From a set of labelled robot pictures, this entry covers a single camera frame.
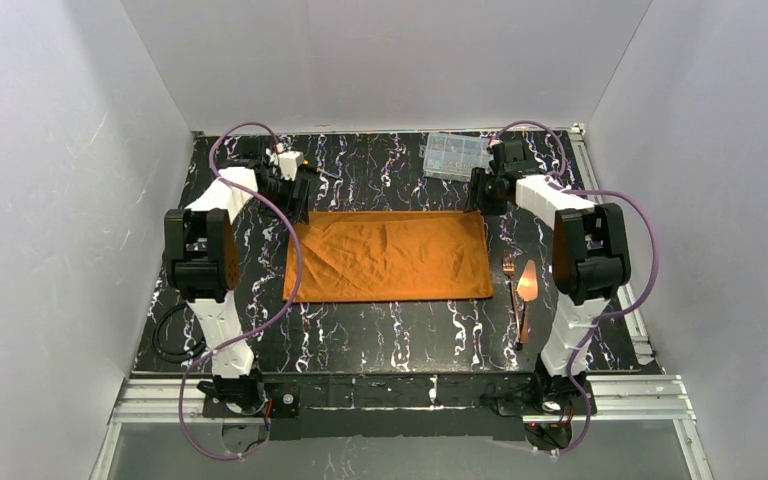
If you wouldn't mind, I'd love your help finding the copper fork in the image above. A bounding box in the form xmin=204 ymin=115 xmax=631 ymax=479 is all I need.
xmin=502 ymin=254 xmax=522 ymax=351

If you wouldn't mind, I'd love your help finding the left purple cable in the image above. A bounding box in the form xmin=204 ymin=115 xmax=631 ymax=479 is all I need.
xmin=178 ymin=121 xmax=306 ymax=462

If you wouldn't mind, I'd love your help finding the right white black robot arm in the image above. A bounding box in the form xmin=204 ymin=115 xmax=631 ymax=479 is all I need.
xmin=466 ymin=140 xmax=631 ymax=401

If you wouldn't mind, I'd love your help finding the aluminium frame rail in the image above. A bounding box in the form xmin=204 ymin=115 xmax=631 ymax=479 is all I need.
xmin=92 ymin=372 xmax=712 ymax=479

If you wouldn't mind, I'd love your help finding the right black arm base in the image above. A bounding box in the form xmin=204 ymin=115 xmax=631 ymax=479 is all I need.
xmin=481 ymin=373 xmax=598 ymax=419

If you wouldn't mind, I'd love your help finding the copper cake server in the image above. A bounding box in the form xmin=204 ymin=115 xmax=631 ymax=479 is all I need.
xmin=516 ymin=260 xmax=538 ymax=347

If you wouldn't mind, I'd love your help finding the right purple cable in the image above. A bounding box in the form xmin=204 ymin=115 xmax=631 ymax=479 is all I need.
xmin=496 ymin=119 xmax=661 ymax=458

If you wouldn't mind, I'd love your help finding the black coiled cable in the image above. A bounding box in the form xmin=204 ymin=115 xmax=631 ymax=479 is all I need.
xmin=152 ymin=303 xmax=210 ymax=364

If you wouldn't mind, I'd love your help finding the orange cloth napkin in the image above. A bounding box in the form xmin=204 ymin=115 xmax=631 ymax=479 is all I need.
xmin=282 ymin=211 xmax=494 ymax=303

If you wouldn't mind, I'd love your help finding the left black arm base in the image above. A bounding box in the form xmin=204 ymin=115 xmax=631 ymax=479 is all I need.
xmin=196 ymin=373 xmax=300 ymax=419

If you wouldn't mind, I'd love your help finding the clear plastic parts box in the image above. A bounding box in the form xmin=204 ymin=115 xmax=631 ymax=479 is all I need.
xmin=420 ymin=132 xmax=492 ymax=182

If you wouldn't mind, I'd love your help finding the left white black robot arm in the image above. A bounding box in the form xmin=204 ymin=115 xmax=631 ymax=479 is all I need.
xmin=164 ymin=145 xmax=308 ymax=408

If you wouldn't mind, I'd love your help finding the purple cable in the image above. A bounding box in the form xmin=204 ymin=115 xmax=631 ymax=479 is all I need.
xmin=496 ymin=119 xmax=661 ymax=458
xmin=178 ymin=121 xmax=306 ymax=462

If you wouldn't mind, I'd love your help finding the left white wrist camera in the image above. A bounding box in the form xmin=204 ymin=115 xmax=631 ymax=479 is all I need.
xmin=270 ymin=150 xmax=305 ymax=181

